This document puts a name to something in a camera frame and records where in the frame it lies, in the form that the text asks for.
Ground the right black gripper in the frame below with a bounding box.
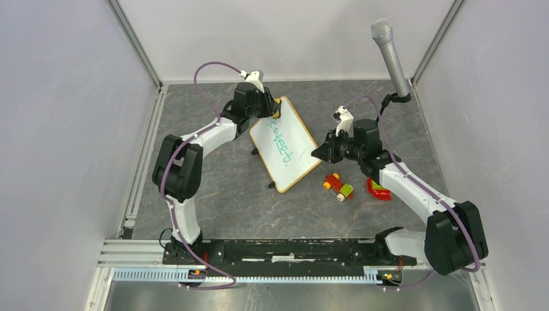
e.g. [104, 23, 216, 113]
[311, 128, 363, 165]

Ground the yellow framed whiteboard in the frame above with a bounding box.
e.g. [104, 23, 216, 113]
[249, 96, 320, 193]

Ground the yellow bone shaped eraser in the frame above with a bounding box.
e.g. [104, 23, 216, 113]
[272, 98, 281, 119]

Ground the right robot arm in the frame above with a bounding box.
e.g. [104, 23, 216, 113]
[311, 119, 489, 275]

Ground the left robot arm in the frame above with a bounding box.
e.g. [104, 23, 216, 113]
[151, 82, 281, 264]

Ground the red toy brick car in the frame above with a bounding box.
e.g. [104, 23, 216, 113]
[322, 173, 354, 202]

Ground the colourful toy brick pile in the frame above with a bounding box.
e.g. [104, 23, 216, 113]
[366, 178, 392, 201]

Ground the silver microphone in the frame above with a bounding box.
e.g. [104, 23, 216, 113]
[371, 18, 410, 97]

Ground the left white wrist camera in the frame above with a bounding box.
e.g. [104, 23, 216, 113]
[240, 69, 265, 93]

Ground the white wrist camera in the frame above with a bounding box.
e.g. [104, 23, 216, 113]
[332, 106, 354, 137]
[240, 69, 265, 93]

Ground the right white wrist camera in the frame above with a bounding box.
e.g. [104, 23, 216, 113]
[332, 106, 354, 137]

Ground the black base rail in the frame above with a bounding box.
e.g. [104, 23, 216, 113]
[162, 238, 417, 278]

